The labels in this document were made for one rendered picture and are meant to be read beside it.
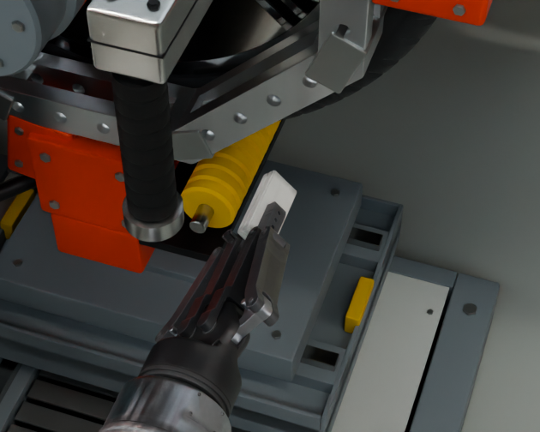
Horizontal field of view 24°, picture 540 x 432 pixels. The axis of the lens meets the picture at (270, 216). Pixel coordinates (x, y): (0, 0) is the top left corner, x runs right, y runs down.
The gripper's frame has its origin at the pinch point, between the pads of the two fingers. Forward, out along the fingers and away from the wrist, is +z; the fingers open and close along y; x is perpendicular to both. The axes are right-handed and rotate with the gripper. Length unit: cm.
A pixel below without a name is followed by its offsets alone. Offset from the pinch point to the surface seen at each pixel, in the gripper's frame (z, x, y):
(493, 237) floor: 59, -56, -34
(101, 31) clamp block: -13.9, 25.1, 16.8
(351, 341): 22, -36, -31
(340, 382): 16, -37, -32
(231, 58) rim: 16.7, 6.9, -6.3
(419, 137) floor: 76, -45, -45
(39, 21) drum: -6.1, 26.0, 4.7
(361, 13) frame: 8.1, 8.2, 15.3
